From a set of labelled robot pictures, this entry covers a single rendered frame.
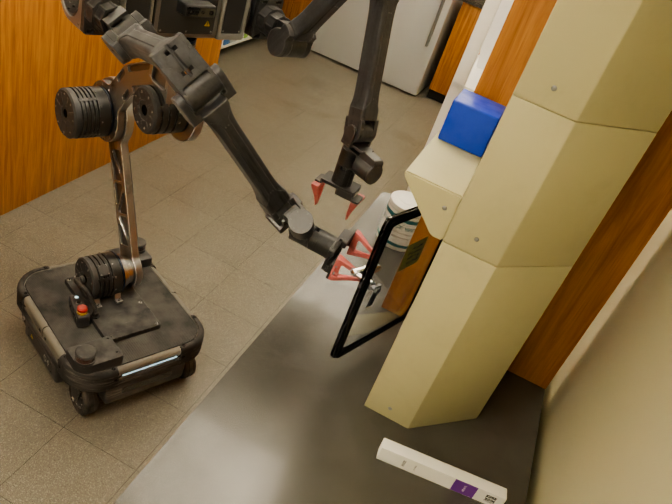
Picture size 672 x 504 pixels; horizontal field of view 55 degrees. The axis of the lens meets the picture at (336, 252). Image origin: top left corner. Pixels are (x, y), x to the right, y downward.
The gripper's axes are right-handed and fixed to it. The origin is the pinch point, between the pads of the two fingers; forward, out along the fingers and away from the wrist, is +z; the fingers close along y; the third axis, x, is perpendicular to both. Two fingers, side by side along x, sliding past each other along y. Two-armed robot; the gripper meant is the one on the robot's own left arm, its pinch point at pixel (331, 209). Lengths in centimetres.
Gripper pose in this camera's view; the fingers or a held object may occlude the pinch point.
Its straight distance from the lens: 181.7
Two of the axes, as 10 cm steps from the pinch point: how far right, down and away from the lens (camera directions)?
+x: 3.7, -4.4, 8.2
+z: -2.9, 7.9, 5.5
